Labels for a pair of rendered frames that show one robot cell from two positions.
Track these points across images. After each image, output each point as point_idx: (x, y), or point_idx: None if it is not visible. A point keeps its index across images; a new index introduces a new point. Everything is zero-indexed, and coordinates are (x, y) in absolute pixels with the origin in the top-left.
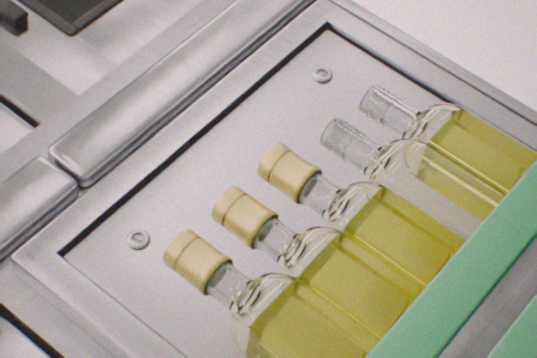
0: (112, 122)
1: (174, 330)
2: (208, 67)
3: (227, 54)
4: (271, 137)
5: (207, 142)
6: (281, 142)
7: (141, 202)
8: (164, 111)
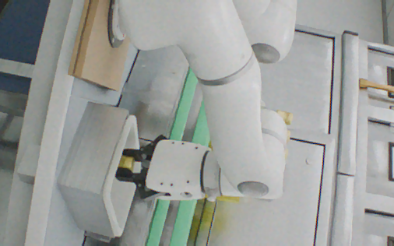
0: (346, 195)
1: None
2: (335, 235)
3: (333, 244)
4: (297, 217)
5: (314, 204)
6: (293, 217)
7: (317, 173)
8: (335, 210)
